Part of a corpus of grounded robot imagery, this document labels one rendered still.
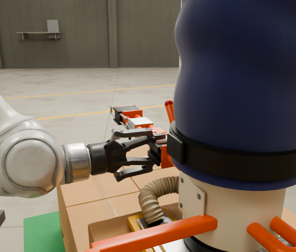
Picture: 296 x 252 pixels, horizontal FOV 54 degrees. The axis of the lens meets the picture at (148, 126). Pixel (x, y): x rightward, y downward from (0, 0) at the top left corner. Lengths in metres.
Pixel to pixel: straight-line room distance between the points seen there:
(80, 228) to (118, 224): 0.70
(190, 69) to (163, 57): 11.43
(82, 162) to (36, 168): 0.22
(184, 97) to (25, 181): 0.26
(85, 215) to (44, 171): 1.02
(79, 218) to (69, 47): 10.74
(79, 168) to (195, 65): 0.36
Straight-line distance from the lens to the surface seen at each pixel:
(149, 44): 11.76
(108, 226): 0.70
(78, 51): 11.89
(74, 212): 1.49
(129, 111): 1.01
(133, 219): 0.68
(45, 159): 0.46
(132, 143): 0.71
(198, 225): 0.47
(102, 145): 0.69
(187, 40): 0.42
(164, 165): 0.71
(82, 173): 0.67
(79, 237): 1.34
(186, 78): 0.42
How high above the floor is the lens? 1.37
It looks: 18 degrees down
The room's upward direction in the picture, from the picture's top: straight up
